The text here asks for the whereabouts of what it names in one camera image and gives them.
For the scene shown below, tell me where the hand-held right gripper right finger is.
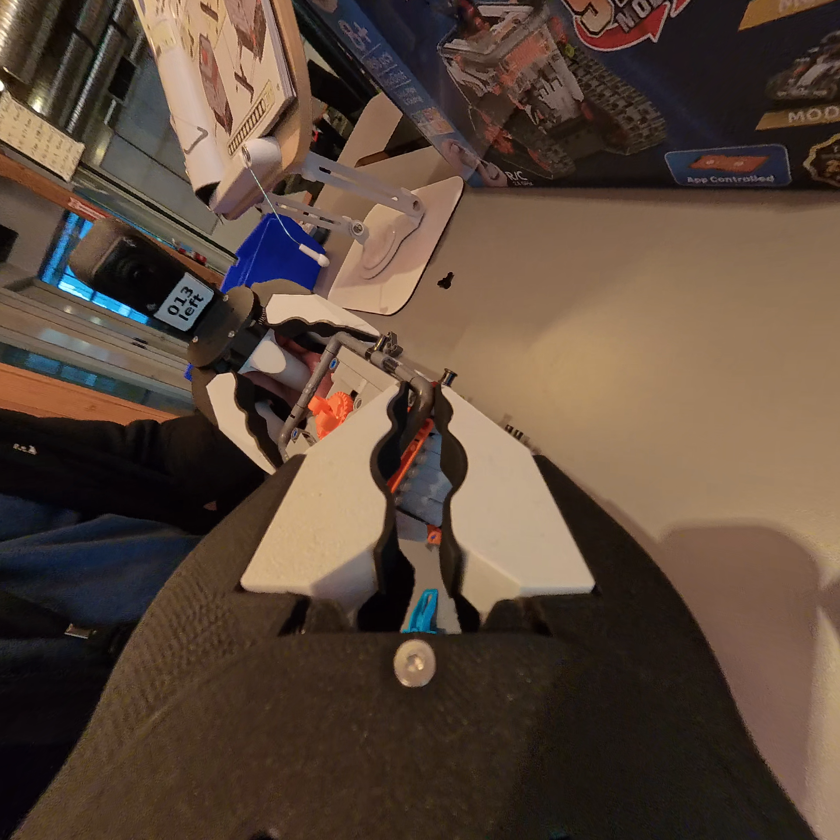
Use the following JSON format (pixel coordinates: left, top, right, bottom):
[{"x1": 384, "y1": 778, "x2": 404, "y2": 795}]
[{"x1": 430, "y1": 385, "x2": 597, "y2": 626}]

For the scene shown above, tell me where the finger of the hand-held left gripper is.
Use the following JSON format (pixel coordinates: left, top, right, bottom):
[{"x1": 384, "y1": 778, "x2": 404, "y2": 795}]
[
  {"x1": 205, "y1": 370, "x2": 304, "y2": 475},
  {"x1": 262, "y1": 293, "x2": 382, "y2": 342}
]

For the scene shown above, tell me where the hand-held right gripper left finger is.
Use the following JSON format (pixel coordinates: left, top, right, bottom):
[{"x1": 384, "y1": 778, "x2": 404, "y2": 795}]
[{"x1": 239, "y1": 384, "x2": 416, "y2": 629}]

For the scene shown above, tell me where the grey brick model orange gear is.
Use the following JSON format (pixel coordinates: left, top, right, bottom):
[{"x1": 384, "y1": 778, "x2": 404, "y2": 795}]
[{"x1": 276, "y1": 331, "x2": 460, "y2": 549}]

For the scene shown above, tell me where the blue brick separator tool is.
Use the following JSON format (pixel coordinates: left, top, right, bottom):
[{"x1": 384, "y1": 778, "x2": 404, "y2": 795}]
[{"x1": 402, "y1": 588, "x2": 439, "y2": 634}]

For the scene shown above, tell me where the person's left hand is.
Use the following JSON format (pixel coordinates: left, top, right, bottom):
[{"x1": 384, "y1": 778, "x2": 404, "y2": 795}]
[{"x1": 251, "y1": 343, "x2": 326, "y2": 412}]

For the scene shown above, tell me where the blue plastic bin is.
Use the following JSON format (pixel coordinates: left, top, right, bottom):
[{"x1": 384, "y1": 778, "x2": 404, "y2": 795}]
[{"x1": 233, "y1": 213, "x2": 329, "y2": 298}]

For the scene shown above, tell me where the white cardboard sheet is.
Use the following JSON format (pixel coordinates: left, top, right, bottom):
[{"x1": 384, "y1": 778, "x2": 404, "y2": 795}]
[{"x1": 335, "y1": 94, "x2": 460, "y2": 191}]

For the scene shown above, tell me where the instruction booklet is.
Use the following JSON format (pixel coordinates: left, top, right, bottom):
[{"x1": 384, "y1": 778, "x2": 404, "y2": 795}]
[{"x1": 131, "y1": 0, "x2": 296, "y2": 198}]

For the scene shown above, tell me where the white grid panel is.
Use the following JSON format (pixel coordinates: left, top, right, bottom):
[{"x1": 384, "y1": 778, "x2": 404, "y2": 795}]
[{"x1": 0, "y1": 92, "x2": 86, "y2": 181}]

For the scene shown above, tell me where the dark blue toy box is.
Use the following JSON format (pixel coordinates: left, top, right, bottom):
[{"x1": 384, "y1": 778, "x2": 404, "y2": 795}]
[{"x1": 298, "y1": 0, "x2": 840, "y2": 193}]

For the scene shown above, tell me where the white stylus on cord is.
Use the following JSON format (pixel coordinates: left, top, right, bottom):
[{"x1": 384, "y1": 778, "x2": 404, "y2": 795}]
[{"x1": 243, "y1": 150, "x2": 331, "y2": 268}]

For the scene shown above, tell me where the silver ventilation duct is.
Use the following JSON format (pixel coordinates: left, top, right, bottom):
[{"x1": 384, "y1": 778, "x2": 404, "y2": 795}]
[{"x1": 0, "y1": 0, "x2": 132, "y2": 126}]

